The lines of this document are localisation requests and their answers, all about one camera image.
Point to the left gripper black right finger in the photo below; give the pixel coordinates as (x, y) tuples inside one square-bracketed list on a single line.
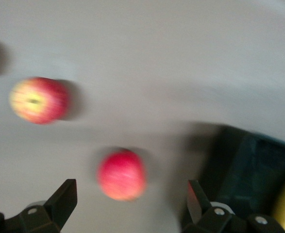
[(199, 206)]

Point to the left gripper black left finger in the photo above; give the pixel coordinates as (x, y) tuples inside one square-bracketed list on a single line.
[(59, 208)]

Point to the black rectangular plastic tray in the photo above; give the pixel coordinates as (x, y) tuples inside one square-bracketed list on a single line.
[(249, 170)]

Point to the red pomegranate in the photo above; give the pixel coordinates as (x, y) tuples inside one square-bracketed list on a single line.
[(121, 174)]

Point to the red yellow apple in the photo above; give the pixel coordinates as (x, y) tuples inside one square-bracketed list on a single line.
[(39, 100)]

